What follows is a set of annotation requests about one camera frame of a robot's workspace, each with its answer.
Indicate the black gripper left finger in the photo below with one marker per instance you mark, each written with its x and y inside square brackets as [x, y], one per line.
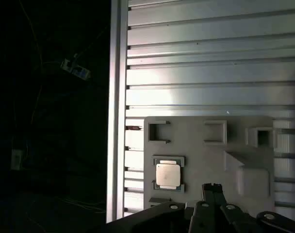
[198, 218]

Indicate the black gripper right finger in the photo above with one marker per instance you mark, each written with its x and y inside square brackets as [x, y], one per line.
[234, 221]

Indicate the silver square CPU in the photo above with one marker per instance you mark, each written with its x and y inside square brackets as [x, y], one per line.
[167, 174]

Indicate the grey plastic parts rack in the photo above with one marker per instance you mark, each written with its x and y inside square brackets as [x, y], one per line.
[210, 165]

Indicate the white power strip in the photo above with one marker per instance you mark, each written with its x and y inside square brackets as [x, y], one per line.
[76, 69]

